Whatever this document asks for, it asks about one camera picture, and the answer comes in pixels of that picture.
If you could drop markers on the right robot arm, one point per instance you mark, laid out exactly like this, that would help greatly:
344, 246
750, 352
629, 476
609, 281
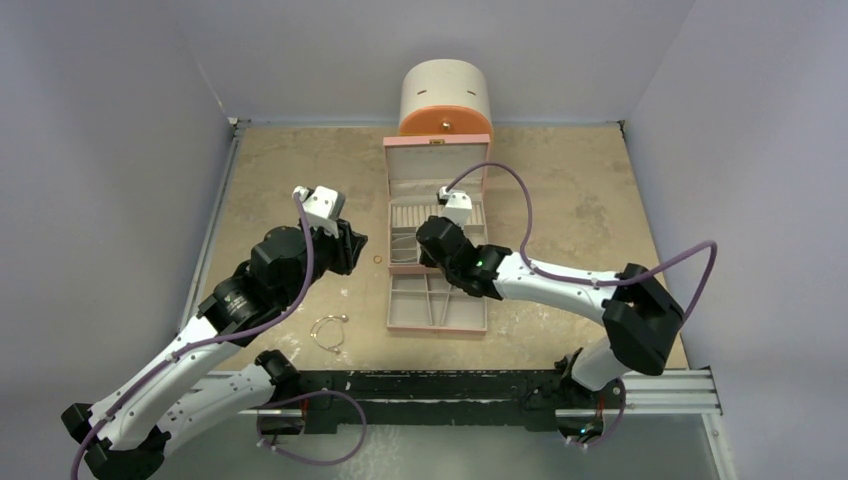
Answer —
640, 317

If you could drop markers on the aluminium frame rail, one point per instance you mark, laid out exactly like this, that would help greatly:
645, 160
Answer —
167, 175

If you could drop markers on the silver pearl bangle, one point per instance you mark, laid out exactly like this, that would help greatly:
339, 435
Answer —
328, 333

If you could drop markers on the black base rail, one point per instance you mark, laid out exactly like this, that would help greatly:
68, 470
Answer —
536, 400

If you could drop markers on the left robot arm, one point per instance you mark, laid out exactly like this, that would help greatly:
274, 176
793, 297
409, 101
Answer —
130, 432

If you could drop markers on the round beige orange box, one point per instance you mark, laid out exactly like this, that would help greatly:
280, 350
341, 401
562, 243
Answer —
444, 96

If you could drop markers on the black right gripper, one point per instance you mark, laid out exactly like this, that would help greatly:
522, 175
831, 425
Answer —
432, 234

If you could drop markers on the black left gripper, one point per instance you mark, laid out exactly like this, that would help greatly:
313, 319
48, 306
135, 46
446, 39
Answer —
345, 247

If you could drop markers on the pink box pull-out drawer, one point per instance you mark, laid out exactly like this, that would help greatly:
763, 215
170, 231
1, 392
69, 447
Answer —
428, 303

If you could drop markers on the pink jewelry box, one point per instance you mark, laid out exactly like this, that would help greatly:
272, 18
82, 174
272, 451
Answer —
417, 167

